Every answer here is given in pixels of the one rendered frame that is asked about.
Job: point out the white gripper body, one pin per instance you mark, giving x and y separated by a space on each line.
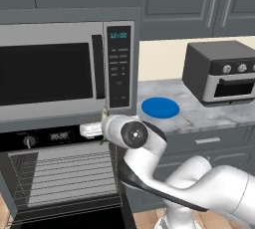
90 130

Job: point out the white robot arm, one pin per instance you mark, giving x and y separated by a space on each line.
205 186

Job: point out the black built-in oven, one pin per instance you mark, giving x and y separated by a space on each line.
66 136

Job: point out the black oven knob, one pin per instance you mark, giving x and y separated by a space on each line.
29 141

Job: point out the blue round plate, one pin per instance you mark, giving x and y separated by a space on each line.
160 108

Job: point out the black oven door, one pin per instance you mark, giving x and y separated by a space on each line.
73 221

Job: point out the black silver toaster oven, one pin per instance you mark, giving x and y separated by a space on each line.
212 70

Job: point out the small beige green object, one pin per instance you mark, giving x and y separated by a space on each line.
105 113

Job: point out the silver built-in microwave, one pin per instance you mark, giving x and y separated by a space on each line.
50 113

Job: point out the microwave door with dark window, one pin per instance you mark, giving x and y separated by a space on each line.
43 73

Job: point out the grey drawer front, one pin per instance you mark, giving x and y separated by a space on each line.
212 136

